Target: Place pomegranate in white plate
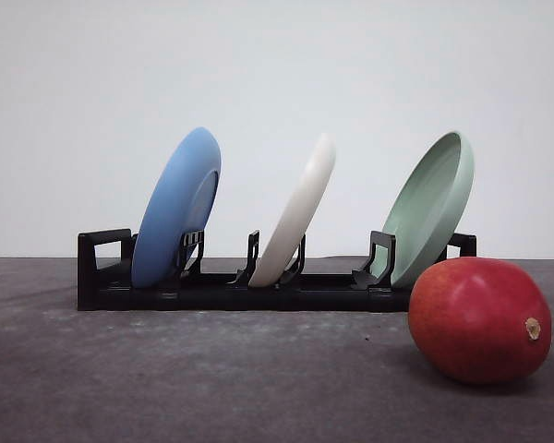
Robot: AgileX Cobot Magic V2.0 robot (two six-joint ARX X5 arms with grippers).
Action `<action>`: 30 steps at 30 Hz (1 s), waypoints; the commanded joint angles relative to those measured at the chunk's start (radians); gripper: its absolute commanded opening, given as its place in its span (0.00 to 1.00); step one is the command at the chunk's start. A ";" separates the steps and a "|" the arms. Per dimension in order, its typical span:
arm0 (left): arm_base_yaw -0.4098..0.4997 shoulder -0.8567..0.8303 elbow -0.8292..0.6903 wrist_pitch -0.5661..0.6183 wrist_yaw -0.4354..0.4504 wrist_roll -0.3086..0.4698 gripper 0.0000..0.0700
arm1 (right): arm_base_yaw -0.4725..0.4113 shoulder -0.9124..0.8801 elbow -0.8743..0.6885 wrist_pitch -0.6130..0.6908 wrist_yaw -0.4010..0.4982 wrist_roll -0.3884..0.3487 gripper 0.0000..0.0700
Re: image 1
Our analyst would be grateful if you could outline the white plate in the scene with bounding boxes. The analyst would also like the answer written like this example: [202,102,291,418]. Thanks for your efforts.
[248,133,337,287]

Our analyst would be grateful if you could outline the red pomegranate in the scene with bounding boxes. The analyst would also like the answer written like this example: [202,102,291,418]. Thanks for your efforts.
[408,257,552,385]

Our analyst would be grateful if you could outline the blue plate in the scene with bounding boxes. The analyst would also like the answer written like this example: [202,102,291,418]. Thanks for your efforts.
[131,127,223,288]

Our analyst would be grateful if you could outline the green plate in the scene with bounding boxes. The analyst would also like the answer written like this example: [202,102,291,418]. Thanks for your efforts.
[373,131,475,289]

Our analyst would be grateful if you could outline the black dish rack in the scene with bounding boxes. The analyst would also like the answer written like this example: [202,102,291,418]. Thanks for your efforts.
[78,229,477,313]

